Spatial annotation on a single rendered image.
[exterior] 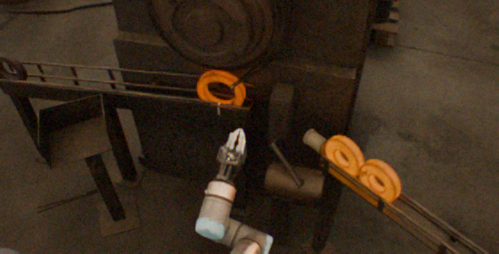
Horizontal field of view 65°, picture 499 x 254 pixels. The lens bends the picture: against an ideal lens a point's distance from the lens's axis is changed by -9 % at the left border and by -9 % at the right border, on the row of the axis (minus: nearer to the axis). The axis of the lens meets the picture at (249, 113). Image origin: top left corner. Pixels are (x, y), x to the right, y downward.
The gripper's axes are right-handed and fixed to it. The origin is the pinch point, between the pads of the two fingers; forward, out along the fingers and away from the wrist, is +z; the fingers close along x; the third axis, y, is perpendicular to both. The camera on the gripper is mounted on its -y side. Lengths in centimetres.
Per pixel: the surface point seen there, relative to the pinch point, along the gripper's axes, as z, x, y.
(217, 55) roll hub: 14.0, 9.0, 23.9
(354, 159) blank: -1.5, -39.7, 1.4
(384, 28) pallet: 148, -58, -108
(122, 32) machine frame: 31, 58, 2
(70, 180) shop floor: -17, 98, -75
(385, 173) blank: -7, -49, 8
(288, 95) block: 17.9, -13.1, 0.3
